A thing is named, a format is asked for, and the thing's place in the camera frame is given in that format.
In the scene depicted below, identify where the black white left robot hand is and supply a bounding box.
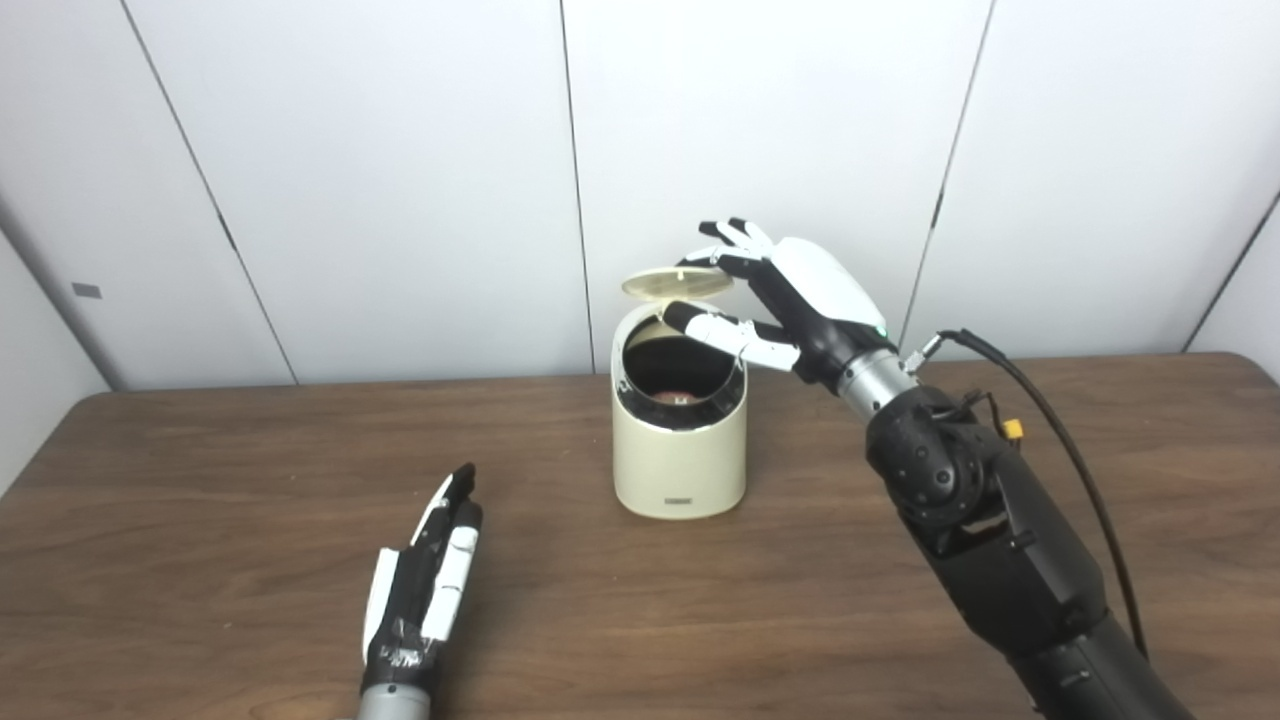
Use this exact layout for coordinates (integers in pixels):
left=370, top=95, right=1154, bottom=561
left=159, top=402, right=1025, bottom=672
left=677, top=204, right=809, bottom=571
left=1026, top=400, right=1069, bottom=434
left=362, top=462, right=484, bottom=693

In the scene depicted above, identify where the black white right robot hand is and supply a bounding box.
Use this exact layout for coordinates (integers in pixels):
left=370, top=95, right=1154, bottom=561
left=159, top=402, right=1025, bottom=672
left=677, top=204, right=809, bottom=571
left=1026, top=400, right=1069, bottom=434
left=662, top=217, right=896, bottom=387

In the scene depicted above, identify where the cream-colored bin body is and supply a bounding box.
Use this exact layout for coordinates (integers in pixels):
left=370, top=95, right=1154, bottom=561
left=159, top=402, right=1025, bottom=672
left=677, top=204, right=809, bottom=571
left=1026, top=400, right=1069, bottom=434
left=611, top=300, right=749, bottom=520

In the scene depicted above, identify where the cream round bin lid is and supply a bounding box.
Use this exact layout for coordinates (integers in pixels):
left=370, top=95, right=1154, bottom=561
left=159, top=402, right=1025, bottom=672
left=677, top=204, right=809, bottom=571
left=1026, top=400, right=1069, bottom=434
left=621, top=266, right=736, bottom=304

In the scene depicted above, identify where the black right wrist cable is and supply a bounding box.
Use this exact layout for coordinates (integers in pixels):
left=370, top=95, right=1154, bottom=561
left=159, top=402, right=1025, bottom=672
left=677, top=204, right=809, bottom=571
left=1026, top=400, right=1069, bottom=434
left=905, top=328, right=1149, bottom=661

